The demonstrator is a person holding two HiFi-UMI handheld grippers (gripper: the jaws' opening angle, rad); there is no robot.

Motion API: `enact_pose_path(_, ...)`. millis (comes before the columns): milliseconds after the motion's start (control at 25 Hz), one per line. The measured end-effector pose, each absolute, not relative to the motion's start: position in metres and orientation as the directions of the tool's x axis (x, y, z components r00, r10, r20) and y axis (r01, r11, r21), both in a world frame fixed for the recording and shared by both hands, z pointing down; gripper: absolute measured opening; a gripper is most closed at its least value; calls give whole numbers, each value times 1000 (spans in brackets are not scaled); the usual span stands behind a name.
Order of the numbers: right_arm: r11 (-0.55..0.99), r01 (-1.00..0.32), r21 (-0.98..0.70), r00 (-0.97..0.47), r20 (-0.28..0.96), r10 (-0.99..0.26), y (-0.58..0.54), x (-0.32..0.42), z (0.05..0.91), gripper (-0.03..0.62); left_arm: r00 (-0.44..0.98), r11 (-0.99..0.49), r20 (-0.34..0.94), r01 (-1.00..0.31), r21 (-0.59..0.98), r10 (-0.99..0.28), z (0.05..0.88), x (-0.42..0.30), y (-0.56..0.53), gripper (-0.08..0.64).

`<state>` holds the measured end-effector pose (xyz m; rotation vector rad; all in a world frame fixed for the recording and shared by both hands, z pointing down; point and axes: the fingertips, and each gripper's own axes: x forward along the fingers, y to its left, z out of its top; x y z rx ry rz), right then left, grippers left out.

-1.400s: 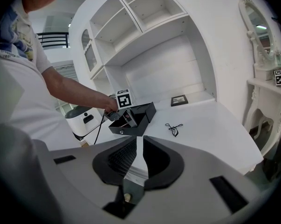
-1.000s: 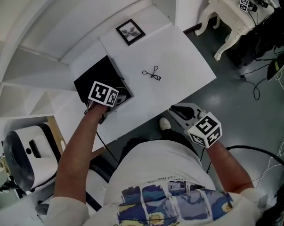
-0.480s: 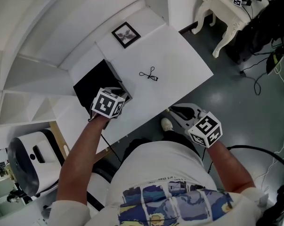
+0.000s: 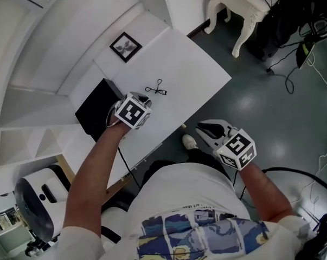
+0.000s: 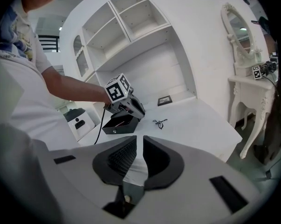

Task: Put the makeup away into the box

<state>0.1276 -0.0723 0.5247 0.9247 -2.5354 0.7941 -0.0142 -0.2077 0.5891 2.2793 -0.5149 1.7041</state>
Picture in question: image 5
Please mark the white table top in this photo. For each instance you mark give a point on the white table top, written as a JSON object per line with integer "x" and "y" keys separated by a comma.
{"x": 189, "y": 129}

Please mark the person's left forearm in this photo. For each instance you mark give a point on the person's left forearm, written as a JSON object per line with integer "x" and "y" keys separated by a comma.
{"x": 89, "y": 91}

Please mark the white oval vanity mirror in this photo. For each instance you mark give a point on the white oval vanity mirror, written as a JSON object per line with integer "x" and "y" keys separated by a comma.
{"x": 238, "y": 27}

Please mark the black picture frame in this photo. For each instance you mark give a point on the black picture frame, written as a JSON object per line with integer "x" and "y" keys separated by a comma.
{"x": 164, "y": 100}

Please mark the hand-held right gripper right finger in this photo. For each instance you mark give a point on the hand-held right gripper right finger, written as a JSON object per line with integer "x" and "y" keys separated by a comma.
{"x": 163, "y": 167}

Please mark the black metal eyelash curler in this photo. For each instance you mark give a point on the black metal eyelash curler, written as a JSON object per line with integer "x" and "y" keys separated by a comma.
{"x": 160, "y": 124}

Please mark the white ornate vanity table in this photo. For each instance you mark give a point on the white ornate vanity table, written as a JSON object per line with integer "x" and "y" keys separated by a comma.
{"x": 252, "y": 90}

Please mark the black box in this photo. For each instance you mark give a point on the black box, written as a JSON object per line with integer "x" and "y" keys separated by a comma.
{"x": 121, "y": 129}

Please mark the pink pen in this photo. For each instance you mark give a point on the pink pen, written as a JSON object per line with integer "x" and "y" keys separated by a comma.
{"x": 121, "y": 124}

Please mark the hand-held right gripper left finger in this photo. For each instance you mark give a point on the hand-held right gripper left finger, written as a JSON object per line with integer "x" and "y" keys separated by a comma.
{"x": 112, "y": 164}

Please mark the spare gripper device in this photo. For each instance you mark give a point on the spare gripper device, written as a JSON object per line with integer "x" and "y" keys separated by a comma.
{"x": 257, "y": 72}

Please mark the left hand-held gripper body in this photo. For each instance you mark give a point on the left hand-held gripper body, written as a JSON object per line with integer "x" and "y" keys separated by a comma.
{"x": 117, "y": 90}

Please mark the white black robot housing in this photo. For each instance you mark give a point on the white black robot housing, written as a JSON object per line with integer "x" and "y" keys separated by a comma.
{"x": 78, "y": 122}

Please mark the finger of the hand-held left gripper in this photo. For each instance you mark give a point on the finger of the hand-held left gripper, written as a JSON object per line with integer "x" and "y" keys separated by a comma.
{"x": 139, "y": 111}

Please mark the person in white shirt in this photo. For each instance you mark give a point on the person in white shirt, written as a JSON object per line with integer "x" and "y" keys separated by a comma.
{"x": 21, "y": 90}

